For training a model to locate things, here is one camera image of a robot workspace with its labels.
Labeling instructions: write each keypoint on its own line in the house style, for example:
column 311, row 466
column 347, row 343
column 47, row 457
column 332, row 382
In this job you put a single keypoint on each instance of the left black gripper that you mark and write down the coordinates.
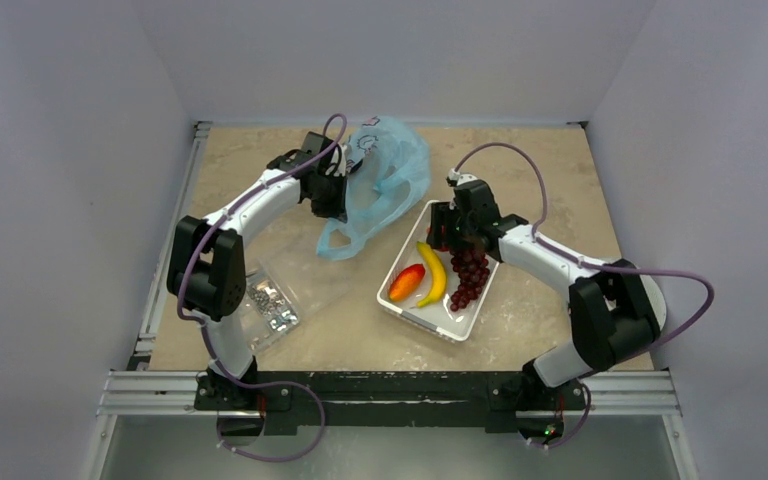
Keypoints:
column 336, row 210

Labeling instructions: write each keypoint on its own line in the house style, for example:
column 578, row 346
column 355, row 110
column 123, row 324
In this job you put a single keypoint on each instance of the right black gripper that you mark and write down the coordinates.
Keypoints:
column 450, row 232

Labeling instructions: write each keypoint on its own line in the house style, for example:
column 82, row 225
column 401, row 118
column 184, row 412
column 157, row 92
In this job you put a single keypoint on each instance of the dark red grape bunch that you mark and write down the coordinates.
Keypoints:
column 472, row 270

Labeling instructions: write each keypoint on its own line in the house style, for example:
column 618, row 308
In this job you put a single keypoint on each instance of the light blue plastic bag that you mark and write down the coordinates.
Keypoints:
column 389, row 171

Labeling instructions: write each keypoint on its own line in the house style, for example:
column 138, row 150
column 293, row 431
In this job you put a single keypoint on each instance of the red orange fake fruit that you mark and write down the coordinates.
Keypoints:
column 406, row 282

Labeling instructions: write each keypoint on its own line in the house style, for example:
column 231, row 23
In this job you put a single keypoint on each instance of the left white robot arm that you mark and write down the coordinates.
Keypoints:
column 207, row 271

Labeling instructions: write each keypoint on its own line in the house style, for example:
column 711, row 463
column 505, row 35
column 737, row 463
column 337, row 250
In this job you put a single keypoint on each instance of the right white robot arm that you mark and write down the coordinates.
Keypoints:
column 614, row 310

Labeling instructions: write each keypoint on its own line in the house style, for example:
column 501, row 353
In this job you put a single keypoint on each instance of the yellow fake banana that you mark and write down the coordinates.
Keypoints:
column 438, row 275

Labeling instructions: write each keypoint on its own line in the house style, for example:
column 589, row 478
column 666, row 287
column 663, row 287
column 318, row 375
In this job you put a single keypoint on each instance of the clear plastic screw box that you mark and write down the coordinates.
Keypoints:
column 287, row 283

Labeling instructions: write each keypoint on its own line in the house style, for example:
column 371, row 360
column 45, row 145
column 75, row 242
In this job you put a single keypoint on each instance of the white plastic basket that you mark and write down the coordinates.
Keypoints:
column 436, row 318

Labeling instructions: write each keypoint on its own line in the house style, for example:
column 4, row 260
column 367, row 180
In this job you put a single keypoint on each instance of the white filament spool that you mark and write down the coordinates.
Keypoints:
column 643, row 311

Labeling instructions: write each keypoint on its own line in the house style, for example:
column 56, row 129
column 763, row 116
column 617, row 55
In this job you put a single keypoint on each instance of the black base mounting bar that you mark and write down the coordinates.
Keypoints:
column 493, row 401

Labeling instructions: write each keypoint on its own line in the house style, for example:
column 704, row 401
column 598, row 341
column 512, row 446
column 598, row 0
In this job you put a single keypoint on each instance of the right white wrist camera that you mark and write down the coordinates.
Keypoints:
column 456, row 178

